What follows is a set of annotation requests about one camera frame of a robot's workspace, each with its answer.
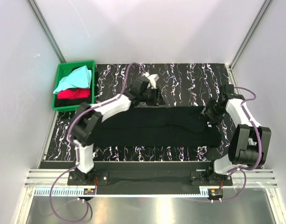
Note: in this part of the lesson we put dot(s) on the black marble pattern mat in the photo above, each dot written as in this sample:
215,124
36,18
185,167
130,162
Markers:
181,84

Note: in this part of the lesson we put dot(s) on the red t shirt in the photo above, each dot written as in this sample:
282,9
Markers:
76,93

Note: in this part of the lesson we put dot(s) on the black t shirt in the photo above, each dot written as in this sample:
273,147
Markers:
158,127

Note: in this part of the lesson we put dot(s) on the right aluminium corner post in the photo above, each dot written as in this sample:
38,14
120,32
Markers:
251,31

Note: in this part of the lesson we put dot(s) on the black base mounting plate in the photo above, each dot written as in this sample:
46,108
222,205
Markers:
171,175

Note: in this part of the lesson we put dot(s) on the black folded shirt in bin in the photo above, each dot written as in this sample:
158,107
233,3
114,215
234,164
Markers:
71,102

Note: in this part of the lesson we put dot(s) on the white slotted cable duct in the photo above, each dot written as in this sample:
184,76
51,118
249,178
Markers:
99,192

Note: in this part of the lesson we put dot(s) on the aluminium corner post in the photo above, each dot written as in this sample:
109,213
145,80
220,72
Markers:
44,26
251,31

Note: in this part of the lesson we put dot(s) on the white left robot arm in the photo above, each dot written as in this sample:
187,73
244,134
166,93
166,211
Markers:
88,118

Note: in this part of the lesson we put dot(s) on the aluminium frame rail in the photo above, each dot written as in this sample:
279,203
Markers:
42,177

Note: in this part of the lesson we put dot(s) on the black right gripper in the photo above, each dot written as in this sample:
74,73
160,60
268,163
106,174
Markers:
215,120

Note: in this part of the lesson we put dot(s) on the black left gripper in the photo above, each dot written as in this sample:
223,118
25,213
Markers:
157,100

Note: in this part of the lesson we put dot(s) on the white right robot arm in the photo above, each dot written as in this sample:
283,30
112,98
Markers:
250,142

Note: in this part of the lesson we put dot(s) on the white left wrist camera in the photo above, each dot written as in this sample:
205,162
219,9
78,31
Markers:
153,78

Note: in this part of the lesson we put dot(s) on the light blue t shirt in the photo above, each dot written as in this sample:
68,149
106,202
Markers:
78,78

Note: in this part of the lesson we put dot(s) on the left aluminium corner post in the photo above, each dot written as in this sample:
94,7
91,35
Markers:
44,26

